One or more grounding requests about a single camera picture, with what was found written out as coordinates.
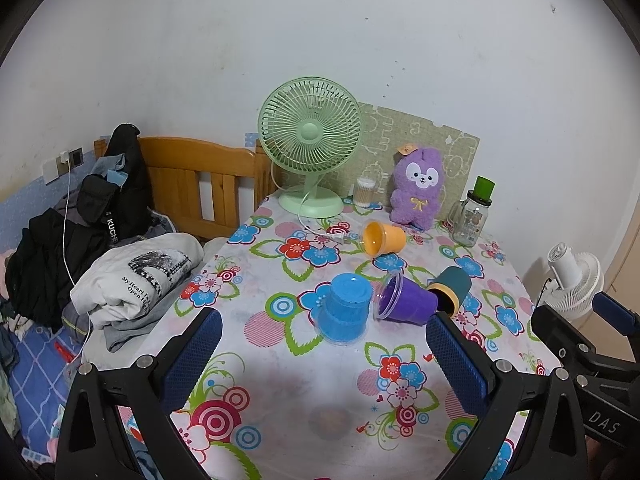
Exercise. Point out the blue cup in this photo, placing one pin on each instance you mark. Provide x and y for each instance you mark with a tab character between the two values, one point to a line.
342	310

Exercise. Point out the white clip fan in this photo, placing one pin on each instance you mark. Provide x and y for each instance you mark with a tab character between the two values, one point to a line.
575	280

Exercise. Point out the floral tablecloth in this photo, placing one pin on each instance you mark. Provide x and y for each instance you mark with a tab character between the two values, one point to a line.
300	385

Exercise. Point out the wooden bed headboard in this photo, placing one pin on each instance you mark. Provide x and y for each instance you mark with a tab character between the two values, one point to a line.
175	170

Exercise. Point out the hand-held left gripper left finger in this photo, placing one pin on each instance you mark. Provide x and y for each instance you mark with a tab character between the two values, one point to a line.
195	355

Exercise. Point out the dark wall socket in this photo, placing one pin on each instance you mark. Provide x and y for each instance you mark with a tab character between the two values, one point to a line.
77	157

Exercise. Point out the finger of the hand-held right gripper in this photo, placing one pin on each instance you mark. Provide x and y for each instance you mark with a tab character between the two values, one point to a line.
617	312
562	337

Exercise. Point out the green desk fan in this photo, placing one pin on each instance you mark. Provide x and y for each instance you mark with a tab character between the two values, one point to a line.
310	130

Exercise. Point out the purple cup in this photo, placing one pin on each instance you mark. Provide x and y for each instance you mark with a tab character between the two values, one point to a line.
415	305

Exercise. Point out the grey folded garment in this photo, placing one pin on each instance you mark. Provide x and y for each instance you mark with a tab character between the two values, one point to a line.
125	335

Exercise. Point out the blue checked bed sheet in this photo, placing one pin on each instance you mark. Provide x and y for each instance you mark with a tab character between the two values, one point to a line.
35	360

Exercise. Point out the blue denim jeans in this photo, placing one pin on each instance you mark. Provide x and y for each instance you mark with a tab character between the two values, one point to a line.
107	165

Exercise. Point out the cotton swab jar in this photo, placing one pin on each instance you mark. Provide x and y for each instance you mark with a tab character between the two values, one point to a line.
365	192

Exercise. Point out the black clothing pile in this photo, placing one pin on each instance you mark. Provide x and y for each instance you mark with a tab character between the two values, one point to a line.
40	260

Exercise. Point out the green patterned foam board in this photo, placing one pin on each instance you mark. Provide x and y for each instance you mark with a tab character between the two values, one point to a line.
430	130

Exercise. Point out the white printed shirt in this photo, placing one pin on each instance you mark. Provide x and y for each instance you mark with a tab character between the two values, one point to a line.
125	285

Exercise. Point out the white wall switch plate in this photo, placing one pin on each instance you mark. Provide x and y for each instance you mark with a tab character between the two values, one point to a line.
51	172

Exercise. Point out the glass bottle green cap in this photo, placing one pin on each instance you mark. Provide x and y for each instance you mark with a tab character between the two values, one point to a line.
470	220

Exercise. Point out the purple plush toy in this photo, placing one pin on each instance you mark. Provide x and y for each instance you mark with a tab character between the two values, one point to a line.
420	200

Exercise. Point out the orange cup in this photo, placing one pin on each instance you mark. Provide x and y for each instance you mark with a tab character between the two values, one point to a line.
387	240

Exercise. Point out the dark teal cup yellow rim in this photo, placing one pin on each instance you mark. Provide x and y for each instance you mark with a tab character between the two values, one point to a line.
452	280

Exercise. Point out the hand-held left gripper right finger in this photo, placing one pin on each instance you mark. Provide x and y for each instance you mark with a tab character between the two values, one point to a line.
457	365

